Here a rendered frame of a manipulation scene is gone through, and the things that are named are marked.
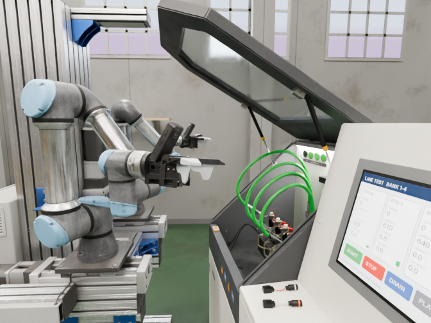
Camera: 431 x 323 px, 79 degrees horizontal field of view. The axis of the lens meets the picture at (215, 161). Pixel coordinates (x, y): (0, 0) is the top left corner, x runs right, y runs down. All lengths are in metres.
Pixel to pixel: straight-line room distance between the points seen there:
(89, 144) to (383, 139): 1.13
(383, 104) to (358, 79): 0.55
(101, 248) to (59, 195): 0.27
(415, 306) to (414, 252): 0.11
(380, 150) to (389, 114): 4.02
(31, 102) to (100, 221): 0.46
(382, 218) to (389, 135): 0.22
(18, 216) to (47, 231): 0.44
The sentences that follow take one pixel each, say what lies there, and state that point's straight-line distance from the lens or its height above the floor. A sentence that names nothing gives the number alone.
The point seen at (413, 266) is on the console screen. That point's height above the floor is 1.24.
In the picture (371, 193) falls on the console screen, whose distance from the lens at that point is 0.84.
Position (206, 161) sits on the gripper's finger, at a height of 1.45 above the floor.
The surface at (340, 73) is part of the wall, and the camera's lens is 4.51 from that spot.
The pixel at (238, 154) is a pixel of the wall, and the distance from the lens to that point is 4.02.
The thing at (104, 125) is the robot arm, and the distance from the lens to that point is 0.99.
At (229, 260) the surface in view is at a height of 0.95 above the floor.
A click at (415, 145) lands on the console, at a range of 0.79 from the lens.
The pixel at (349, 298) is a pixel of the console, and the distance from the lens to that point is 0.89.
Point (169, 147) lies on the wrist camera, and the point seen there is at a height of 1.49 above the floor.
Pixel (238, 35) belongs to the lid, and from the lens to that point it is 0.88.
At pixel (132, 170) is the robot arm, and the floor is 1.43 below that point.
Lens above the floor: 1.55
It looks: 8 degrees down
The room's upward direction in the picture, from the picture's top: straight up
